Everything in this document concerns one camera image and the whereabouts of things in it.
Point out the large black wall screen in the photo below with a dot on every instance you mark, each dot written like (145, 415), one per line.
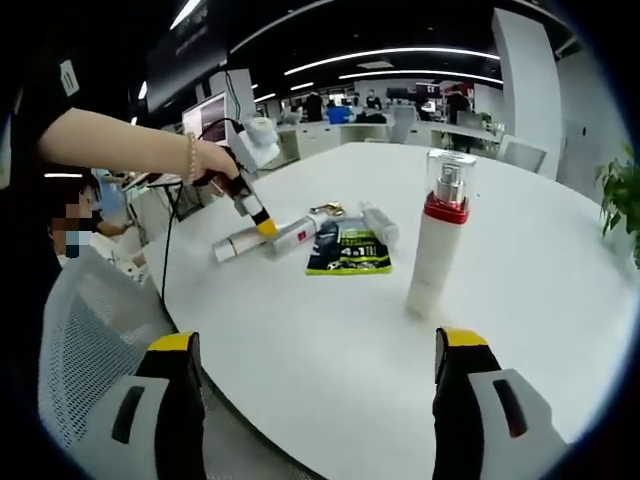
(190, 60)

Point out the small white skincare bottle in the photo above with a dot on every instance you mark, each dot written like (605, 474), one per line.
(295, 230)
(380, 222)

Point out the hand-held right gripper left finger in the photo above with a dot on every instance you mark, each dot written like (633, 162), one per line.
(170, 400)

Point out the white mesh office chair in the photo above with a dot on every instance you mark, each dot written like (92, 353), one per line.
(100, 325)

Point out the person in black clothes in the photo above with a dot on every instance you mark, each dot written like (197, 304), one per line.
(25, 225)

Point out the potted green plant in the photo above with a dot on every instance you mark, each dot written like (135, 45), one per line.
(620, 195)

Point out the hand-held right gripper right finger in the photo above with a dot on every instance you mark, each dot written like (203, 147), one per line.
(460, 400)

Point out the person's left hand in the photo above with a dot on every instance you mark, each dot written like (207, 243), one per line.
(215, 162)

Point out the white skincare tube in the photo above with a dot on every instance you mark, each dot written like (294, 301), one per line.
(235, 247)

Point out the computer monitor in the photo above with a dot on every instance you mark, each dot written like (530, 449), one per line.
(205, 112)

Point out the gold skincare sachet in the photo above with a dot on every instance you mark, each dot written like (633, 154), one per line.
(327, 207)

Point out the green black skincare sachet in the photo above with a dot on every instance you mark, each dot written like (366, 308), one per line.
(350, 250)

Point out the blue crate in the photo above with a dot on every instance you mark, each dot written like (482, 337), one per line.
(341, 115)

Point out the tall red-collared skincare bottle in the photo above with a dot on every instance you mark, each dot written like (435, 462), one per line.
(432, 260)

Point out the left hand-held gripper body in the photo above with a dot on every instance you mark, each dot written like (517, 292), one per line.
(257, 147)

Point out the white office counter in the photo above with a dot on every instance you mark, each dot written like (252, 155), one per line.
(325, 137)

